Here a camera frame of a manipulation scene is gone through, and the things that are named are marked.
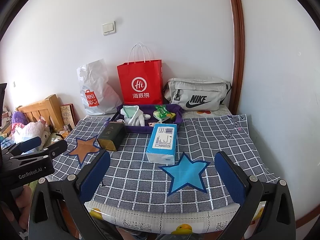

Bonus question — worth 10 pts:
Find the white glove green cuff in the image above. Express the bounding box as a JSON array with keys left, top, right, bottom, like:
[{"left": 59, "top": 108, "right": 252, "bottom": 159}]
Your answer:
[{"left": 120, "top": 105, "right": 141, "bottom": 126}]

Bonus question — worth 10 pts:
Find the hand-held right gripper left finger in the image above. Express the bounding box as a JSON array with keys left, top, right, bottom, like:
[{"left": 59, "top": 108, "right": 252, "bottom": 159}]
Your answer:
[{"left": 27, "top": 150, "right": 118, "bottom": 240}]

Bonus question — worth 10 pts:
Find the wooden headboard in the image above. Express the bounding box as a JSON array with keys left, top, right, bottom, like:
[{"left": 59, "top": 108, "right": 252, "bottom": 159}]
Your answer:
[{"left": 17, "top": 94, "right": 65, "bottom": 133}]

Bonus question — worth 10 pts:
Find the purple fabric tray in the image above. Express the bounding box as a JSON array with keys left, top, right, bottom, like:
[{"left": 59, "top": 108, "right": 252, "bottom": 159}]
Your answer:
[{"left": 113, "top": 103, "right": 185, "bottom": 134}]

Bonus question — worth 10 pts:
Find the person's left hand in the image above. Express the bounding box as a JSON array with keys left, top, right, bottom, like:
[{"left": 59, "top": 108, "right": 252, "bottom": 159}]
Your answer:
[{"left": 14, "top": 184, "right": 34, "bottom": 231}]

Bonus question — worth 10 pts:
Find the brown wooden door frame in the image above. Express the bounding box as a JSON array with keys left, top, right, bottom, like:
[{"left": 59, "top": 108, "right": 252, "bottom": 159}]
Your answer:
[{"left": 226, "top": 0, "right": 246, "bottom": 116}]

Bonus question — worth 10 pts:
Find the green snack sachet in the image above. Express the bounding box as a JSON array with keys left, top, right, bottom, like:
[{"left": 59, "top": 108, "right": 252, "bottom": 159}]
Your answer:
[{"left": 153, "top": 104, "right": 171, "bottom": 117}]

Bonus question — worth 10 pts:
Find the grey checked cloth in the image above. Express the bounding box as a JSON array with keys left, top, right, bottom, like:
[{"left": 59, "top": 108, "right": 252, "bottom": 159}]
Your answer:
[{"left": 51, "top": 114, "right": 281, "bottom": 210}]

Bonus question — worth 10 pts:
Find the dark tea tin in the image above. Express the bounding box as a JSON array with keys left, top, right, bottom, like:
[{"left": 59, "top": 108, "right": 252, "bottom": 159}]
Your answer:
[{"left": 97, "top": 121, "right": 127, "bottom": 152}]

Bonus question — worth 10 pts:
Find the white light switch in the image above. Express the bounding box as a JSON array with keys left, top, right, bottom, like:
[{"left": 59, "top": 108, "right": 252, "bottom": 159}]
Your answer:
[{"left": 102, "top": 21, "right": 116, "bottom": 36}]

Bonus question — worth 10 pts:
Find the blue star patch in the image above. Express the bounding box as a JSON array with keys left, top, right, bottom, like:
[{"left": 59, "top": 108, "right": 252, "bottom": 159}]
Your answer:
[{"left": 158, "top": 152, "right": 211, "bottom": 197}]

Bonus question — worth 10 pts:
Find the brown star patch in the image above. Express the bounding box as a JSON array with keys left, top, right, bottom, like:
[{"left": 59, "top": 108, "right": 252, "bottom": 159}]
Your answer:
[{"left": 67, "top": 135, "right": 102, "bottom": 167}]

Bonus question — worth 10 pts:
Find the white plastic shopping bag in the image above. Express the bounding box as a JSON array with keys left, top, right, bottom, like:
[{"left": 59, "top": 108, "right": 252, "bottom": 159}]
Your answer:
[{"left": 76, "top": 59, "right": 123, "bottom": 116}]

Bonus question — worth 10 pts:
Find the pastel printed quilt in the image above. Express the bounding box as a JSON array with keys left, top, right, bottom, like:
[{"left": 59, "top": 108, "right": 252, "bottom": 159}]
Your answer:
[{"left": 0, "top": 120, "right": 52, "bottom": 155}]

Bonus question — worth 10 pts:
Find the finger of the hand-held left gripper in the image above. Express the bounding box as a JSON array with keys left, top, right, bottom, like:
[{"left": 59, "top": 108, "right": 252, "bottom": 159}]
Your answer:
[
  {"left": 2, "top": 136, "right": 42, "bottom": 157},
  {"left": 10, "top": 139, "right": 68, "bottom": 164}
]

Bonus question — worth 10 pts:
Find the blue tissue pack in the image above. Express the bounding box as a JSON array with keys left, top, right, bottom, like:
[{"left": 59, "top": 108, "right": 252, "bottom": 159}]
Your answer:
[{"left": 145, "top": 123, "right": 178, "bottom": 166}]

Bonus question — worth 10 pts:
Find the grey waist bag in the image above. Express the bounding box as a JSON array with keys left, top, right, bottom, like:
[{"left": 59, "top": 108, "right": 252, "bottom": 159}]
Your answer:
[{"left": 163, "top": 77, "right": 232, "bottom": 111}]

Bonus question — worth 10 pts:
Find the duck print tablecloth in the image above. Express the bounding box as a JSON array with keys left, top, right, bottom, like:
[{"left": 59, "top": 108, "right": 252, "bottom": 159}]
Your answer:
[{"left": 84, "top": 200, "right": 266, "bottom": 236}]

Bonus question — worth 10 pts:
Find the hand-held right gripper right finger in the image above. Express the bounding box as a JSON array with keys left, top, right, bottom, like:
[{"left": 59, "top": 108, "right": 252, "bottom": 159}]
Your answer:
[{"left": 214, "top": 151, "right": 297, "bottom": 240}]

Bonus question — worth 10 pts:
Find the purple plush toy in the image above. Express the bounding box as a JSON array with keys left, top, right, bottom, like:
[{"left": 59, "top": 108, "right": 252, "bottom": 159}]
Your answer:
[{"left": 12, "top": 111, "right": 26, "bottom": 125}]

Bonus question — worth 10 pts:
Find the red paper bag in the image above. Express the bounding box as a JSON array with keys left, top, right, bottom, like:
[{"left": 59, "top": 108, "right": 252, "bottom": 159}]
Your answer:
[{"left": 117, "top": 42, "right": 163, "bottom": 105}]

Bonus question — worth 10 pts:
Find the green tissue packet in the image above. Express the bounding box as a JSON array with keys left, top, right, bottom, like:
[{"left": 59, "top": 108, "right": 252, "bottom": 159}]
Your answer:
[{"left": 152, "top": 111, "right": 177, "bottom": 123}]

